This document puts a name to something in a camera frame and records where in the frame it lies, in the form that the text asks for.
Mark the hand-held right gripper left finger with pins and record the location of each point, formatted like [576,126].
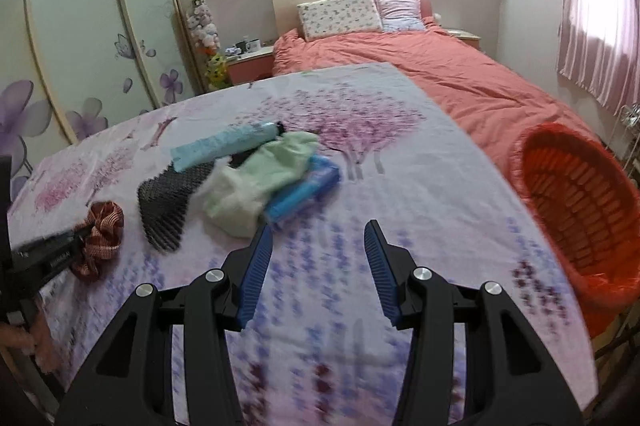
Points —
[255,276]

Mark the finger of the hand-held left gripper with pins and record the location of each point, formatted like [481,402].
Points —
[60,253]

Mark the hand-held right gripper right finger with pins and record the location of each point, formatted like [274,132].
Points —
[382,276]

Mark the brown striped scrunchie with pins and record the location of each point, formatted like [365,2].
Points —
[100,241]

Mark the blue plastic packet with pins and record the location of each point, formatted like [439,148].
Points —
[305,193]

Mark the pale green cloth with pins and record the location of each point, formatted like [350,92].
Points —
[260,171]

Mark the black mesh pad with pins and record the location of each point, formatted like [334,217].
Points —
[162,206]

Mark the light blue umbrella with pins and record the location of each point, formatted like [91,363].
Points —
[220,145]

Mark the orange plastic basket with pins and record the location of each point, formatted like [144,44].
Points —
[580,216]

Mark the person's left hand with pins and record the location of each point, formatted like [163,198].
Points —
[15,337]

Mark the floral print tablecloth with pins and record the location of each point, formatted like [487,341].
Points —
[325,115]

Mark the green and yellow plush toy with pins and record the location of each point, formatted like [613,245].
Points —
[217,71]

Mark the pink nightstand with mugs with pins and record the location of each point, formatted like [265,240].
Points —
[250,65]

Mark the bed with coral duvet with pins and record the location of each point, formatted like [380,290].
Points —
[475,75]

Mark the white wardrobe with purple flowers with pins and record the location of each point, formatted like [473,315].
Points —
[90,30]

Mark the white mug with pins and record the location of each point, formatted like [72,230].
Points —
[253,44]

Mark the column of plush toys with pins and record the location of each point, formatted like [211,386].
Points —
[202,23]

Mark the white floral pillow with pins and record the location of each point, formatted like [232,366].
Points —
[340,16]

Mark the pink striped pillow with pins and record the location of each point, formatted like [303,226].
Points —
[400,11]

